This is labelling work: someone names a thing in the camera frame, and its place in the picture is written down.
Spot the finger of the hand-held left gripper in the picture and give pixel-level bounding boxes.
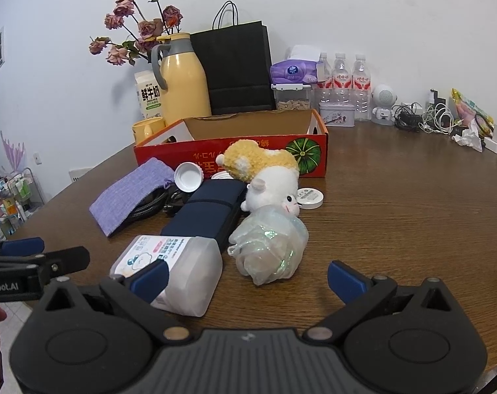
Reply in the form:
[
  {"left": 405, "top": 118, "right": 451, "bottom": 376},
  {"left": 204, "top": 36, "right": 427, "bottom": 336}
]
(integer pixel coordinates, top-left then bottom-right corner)
[
  {"left": 0, "top": 237, "right": 45, "bottom": 257},
  {"left": 41, "top": 246, "right": 90, "bottom": 285}
]

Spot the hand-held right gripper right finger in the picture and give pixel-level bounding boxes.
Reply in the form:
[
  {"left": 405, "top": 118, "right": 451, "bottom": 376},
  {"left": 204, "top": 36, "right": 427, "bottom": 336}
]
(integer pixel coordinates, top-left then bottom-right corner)
[{"left": 304, "top": 260, "right": 456, "bottom": 344}]

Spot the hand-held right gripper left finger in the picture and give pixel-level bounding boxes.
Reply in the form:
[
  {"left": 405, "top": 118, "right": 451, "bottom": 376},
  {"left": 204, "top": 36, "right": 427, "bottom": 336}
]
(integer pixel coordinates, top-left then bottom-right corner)
[{"left": 39, "top": 260, "right": 189, "bottom": 345}]

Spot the black braided cable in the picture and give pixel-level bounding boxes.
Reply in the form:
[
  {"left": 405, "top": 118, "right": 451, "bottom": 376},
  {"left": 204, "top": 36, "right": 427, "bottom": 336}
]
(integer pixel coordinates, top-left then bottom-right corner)
[{"left": 121, "top": 185, "right": 192, "bottom": 230}]

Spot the purple knitted pouch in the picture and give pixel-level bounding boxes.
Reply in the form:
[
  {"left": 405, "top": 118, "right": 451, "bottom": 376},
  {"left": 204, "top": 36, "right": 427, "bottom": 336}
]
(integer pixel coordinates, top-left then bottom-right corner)
[{"left": 89, "top": 157, "right": 176, "bottom": 238}]

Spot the translucent mesh bath pouf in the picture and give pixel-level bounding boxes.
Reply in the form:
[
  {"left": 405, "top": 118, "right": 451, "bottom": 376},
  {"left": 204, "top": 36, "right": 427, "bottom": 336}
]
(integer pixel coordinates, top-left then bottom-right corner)
[{"left": 228, "top": 206, "right": 309, "bottom": 286}]

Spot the navy fabric case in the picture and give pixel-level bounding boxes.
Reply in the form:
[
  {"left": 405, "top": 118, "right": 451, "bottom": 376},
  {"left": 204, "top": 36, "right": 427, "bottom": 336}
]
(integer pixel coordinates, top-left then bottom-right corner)
[{"left": 160, "top": 179, "right": 248, "bottom": 253}]

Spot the white round lid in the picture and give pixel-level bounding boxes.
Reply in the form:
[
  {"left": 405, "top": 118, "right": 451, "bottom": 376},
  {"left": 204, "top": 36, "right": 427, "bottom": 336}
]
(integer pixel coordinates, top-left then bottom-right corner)
[{"left": 296, "top": 186, "right": 325, "bottom": 210}]

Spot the large white bottle cap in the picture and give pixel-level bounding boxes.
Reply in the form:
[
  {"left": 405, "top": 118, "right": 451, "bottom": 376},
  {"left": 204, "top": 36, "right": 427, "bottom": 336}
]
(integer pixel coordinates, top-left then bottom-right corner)
[{"left": 174, "top": 162, "right": 204, "bottom": 193}]

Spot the yellow and white plush toy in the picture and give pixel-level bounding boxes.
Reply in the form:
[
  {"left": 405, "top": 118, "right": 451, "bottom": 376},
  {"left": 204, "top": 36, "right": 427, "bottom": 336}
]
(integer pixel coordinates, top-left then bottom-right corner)
[{"left": 216, "top": 140, "right": 302, "bottom": 217}]

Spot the red cardboard box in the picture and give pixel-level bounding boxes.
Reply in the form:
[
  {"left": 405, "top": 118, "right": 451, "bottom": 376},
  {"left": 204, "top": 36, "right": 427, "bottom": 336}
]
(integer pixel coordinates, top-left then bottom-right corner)
[{"left": 134, "top": 109, "right": 329, "bottom": 179}]

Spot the metal storage rack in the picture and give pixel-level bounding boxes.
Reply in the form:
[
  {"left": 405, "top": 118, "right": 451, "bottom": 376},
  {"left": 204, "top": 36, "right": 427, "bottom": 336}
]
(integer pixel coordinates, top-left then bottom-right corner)
[{"left": 0, "top": 167, "right": 46, "bottom": 247}]

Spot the yellow mug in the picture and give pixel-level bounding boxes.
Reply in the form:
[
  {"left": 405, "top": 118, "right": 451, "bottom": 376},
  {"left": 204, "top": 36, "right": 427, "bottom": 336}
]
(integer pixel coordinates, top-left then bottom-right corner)
[{"left": 132, "top": 117, "right": 167, "bottom": 144}]

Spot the small printed tin box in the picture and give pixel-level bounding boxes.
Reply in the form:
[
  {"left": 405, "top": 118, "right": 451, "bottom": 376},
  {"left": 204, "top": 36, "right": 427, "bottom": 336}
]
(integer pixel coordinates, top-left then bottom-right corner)
[{"left": 318, "top": 102, "right": 356, "bottom": 126}]

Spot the white robot toy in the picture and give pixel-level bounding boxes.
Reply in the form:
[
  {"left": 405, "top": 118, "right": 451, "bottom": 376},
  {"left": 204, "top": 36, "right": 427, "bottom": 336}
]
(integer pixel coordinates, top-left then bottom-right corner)
[{"left": 372, "top": 84, "right": 398, "bottom": 126}]

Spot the white milk carton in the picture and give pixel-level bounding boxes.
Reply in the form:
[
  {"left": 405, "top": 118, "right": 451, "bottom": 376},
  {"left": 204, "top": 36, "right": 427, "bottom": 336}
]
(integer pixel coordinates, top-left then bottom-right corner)
[{"left": 134, "top": 70, "right": 165, "bottom": 120}]

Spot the clear plastic food container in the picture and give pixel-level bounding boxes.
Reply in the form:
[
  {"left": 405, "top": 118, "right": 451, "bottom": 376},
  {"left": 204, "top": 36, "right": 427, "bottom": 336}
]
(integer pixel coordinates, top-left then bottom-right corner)
[{"left": 272, "top": 83, "right": 315, "bottom": 111}]

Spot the crumpled white tissue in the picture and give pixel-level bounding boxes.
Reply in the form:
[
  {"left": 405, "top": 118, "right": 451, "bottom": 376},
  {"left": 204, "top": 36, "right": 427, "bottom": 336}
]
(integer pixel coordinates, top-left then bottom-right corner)
[{"left": 451, "top": 121, "right": 486, "bottom": 152}]

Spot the clear water bottle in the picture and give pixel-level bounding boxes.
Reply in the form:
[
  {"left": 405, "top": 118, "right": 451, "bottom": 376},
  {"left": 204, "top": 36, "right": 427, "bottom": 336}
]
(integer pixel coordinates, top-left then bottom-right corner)
[
  {"left": 352, "top": 54, "right": 373, "bottom": 121},
  {"left": 316, "top": 53, "right": 335, "bottom": 104},
  {"left": 333, "top": 53, "right": 354, "bottom": 107}
]

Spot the yellow thermos jug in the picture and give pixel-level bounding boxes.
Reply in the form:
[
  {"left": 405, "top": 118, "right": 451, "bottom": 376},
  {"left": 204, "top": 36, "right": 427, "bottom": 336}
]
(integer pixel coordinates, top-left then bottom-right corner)
[{"left": 151, "top": 33, "right": 212, "bottom": 126}]

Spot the colourful snack packet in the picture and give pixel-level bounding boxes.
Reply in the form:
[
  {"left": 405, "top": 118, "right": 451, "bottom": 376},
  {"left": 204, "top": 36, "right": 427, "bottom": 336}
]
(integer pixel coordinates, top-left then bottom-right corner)
[{"left": 451, "top": 88, "right": 494, "bottom": 138}]

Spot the purple tissue pack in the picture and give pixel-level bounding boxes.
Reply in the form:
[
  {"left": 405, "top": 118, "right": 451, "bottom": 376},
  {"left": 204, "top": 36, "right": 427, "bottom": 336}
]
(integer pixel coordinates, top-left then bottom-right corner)
[{"left": 270, "top": 45, "right": 325, "bottom": 85}]

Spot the black paper bag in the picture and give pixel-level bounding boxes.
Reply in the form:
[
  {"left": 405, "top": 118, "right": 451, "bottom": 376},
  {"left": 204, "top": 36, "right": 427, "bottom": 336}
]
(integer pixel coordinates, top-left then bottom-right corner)
[{"left": 190, "top": 1, "right": 276, "bottom": 116}]

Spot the dried pink flower bouquet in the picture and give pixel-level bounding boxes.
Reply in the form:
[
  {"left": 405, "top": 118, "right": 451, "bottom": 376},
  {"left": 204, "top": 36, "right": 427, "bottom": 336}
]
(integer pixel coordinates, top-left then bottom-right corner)
[{"left": 88, "top": 0, "right": 184, "bottom": 66}]

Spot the purple wall decoration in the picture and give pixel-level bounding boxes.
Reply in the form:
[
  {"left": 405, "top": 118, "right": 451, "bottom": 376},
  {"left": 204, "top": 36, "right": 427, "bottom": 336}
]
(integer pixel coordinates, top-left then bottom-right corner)
[{"left": 0, "top": 130, "right": 26, "bottom": 171}]

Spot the black cable bundle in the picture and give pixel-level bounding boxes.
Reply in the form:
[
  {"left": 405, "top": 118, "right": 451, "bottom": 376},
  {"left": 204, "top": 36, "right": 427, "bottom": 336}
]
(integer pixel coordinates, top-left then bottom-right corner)
[{"left": 392, "top": 104, "right": 424, "bottom": 132}]

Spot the white cable bundle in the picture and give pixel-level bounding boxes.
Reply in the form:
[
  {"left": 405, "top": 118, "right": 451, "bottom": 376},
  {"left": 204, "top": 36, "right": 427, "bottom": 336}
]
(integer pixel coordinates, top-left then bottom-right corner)
[{"left": 421, "top": 102, "right": 455, "bottom": 134}]

